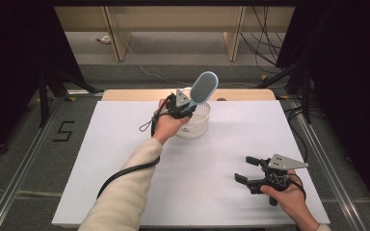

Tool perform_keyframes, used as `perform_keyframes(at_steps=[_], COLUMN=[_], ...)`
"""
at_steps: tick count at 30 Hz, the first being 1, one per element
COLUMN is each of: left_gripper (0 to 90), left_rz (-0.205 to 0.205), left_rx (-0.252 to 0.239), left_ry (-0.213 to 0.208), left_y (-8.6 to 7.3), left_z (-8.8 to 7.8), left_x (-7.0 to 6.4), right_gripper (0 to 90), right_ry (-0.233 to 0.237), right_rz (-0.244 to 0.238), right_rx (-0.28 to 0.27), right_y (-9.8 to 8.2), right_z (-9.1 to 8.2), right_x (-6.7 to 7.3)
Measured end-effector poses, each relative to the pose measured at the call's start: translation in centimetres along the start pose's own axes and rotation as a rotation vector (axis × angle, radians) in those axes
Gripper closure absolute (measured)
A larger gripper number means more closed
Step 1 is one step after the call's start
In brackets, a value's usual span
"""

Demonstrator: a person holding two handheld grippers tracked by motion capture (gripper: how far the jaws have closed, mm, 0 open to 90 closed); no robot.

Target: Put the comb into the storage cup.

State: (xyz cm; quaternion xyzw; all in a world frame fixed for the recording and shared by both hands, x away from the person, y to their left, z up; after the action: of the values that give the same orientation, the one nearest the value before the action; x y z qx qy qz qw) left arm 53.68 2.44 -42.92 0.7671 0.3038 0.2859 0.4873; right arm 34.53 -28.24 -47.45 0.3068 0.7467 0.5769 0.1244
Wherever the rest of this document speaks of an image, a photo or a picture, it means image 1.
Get white plastic basket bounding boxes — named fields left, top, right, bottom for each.
left=174, top=87, right=212, bottom=140

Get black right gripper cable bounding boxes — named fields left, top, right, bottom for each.
left=287, top=172, right=307, bottom=201

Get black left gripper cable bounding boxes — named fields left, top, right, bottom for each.
left=96, top=95, right=174, bottom=199

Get black metal stand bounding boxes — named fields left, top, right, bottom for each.
left=256, top=64, right=312, bottom=124

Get light blue hairbrush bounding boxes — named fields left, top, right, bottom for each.
left=186, top=70, right=220, bottom=112

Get person's left hand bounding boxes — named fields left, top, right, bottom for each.
left=152, top=98, right=191, bottom=145

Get thin white floor cable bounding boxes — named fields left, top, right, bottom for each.
left=126, top=44, right=290, bottom=90

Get light wooden table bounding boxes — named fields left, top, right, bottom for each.
left=101, top=89, right=277, bottom=102

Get light wooden background desk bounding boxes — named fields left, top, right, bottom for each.
left=53, top=5, right=296, bottom=63

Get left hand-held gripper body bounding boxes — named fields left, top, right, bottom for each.
left=165, top=89, right=197, bottom=120

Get metal floor rail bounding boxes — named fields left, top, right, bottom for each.
left=0, top=95, right=66, bottom=231
left=283, top=97, right=369, bottom=231

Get white table cover board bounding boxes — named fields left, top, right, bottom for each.
left=51, top=100, right=331, bottom=225

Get black tripod stand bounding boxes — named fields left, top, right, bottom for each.
left=38, top=68, right=105, bottom=129

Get hanging black cables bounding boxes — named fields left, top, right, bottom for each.
left=240, top=5, right=303, bottom=73

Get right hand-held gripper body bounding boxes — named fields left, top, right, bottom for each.
left=248, top=153, right=309, bottom=206

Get round white floor socket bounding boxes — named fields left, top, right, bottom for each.
left=91, top=33, right=113, bottom=46

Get dark curtain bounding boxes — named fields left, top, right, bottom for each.
left=0, top=0, right=86, bottom=162
left=276, top=0, right=370, bottom=219

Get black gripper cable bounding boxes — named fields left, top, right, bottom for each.
left=96, top=95, right=174, bottom=199
left=287, top=172, right=307, bottom=201

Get person's right hand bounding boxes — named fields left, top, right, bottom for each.
left=259, top=170, right=312, bottom=223

